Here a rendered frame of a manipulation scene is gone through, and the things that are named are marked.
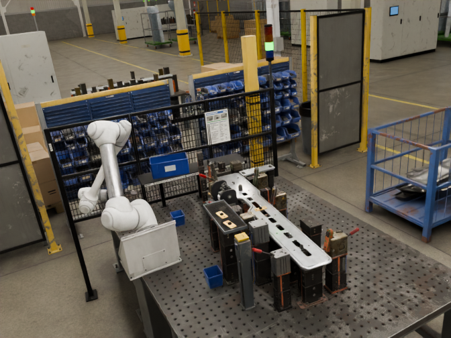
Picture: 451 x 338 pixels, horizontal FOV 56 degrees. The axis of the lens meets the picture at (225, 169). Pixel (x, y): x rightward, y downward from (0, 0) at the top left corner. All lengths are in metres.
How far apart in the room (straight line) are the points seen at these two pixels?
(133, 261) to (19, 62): 6.83
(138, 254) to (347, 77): 4.13
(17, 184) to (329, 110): 3.91
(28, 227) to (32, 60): 4.98
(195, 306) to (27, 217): 2.61
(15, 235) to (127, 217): 2.20
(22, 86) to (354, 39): 6.23
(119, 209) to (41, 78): 6.66
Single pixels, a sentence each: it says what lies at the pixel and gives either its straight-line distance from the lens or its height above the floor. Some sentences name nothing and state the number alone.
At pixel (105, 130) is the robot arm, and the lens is 2.92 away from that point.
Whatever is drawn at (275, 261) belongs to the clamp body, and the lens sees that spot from 2.26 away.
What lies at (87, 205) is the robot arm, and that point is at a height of 1.06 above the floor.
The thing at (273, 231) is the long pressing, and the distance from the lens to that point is 2.58.
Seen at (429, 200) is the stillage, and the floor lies 0.45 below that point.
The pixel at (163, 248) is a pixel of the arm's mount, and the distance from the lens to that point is 2.84.
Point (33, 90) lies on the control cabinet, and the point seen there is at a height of 0.95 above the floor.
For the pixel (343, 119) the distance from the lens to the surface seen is 6.18.
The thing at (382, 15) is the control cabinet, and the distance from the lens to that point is 13.47.
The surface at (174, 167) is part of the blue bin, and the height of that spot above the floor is 1.10.
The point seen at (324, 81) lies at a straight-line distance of 5.78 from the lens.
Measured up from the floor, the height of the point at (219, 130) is 1.26.
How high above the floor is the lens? 2.35
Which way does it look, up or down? 23 degrees down
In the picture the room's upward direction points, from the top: 6 degrees counter-clockwise
